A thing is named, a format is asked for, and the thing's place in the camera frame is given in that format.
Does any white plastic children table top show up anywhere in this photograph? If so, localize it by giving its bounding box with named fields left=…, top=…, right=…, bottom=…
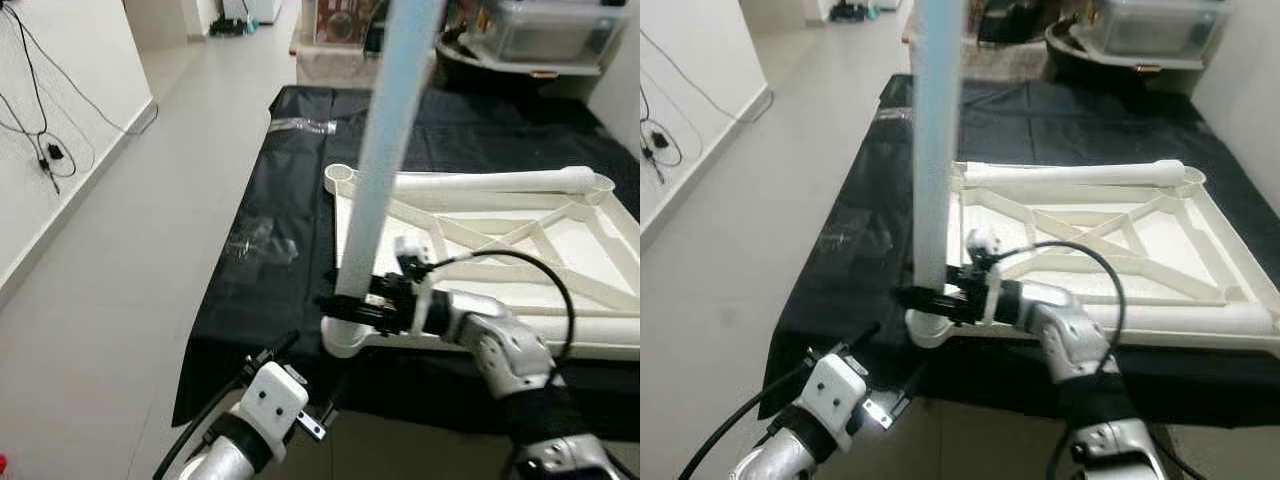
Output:
left=905, top=160, right=1280, bottom=351
left=322, top=165, right=641, bottom=361

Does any black tablecloth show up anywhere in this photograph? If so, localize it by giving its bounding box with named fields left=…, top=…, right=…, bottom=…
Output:
left=172, top=85, right=641, bottom=441
left=758, top=75, right=1280, bottom=426

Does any crumpled clear tape patch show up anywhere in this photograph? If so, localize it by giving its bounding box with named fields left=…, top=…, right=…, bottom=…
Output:
left=225, top=215, right=299, bottom=263
left=820, top=205, right=881, bottom=256

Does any beige patterned cloth bench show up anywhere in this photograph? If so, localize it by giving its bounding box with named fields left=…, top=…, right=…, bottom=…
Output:
left=903, top=38, right=1051, bottom=83
left=293, top=42, right=446, bottom=88

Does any black plastic bag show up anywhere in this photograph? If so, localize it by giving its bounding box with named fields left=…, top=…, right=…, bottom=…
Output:
left=975, top=0, right=1051, bottom=46

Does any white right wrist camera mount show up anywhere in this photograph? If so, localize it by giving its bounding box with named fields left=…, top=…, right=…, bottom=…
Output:
left=965, top=228, right=1006, bottom=326
left=395, top=235, right=441, bottom=336

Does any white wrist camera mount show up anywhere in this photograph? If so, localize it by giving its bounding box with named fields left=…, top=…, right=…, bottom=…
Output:
left=238, top=360, right=311, bottom=441
left=795, top=352, right=869, bottom=431
left=965, top=228, right=1006, bottom=326
left=395, top=235, right=441, bottom=336

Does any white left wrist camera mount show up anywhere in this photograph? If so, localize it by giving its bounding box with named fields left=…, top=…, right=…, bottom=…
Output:
left=238, top=360, right=311, bottom=441
left=795, top=352, right=869, bottom=431

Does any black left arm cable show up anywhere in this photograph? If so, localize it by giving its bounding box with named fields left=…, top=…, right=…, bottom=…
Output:
left=150, top=375, right=251, bottom=480
left=678, top=365, right=806, bottom=480

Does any black wall cable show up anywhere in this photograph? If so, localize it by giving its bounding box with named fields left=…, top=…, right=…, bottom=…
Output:
left=640, top=30, right=773, bottom=123
left=5, top=0, right=159, bottom=137
left=0, top=0, right=81, bottom=196
left=640, top=85, right=686, bottom=186

